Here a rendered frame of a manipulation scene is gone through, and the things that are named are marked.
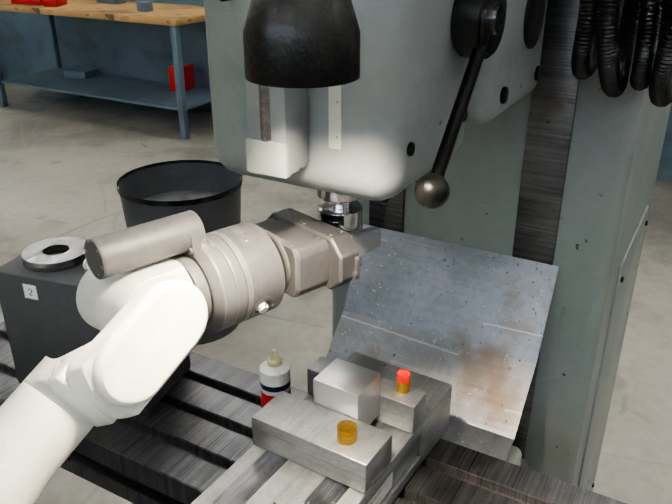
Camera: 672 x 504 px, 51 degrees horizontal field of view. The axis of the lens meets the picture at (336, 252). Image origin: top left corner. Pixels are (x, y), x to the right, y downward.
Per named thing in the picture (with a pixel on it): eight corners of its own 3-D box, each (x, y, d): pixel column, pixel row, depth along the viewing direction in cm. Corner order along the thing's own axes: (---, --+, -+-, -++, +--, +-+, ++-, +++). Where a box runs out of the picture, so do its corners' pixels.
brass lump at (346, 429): (350, 448, 75) (350, 435, 74) (332, 441, 76) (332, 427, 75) (360, 436, 77) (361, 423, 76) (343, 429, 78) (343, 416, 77)
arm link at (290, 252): (362, 220, 67) (260, 255, 59) (359, 309, 71) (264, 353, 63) (278, 186, 75) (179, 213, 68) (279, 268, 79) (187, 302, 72)
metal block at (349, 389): (357, 439, 81) (358, 396, 78) (313, 421, 84) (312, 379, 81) (379, 414, 85) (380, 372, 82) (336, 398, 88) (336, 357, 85)
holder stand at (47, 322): (148, 415, 97) (130, 286, 89) (17, 384, 104) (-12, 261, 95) (191, 367, 108) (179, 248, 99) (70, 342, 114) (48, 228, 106)
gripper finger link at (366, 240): (375, 249, 76) (332, 265, 72) (376, 221, 74) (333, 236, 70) (386, 253, 75) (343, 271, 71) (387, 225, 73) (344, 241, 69)
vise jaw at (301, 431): (365, 495, 75) (366, 465, 73) (252, 444, 82) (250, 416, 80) (392, 461, 79) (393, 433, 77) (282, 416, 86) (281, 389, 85)
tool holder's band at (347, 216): (367, 207, 75) (367, 199, 75) (357, 224, 71) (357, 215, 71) (324, 203, 76) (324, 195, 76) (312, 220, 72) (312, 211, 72)
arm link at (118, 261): (258, 333, 63) (143, 383, 56) (194, 310, 71) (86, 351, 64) (237, 209, 60) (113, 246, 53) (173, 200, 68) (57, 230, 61)
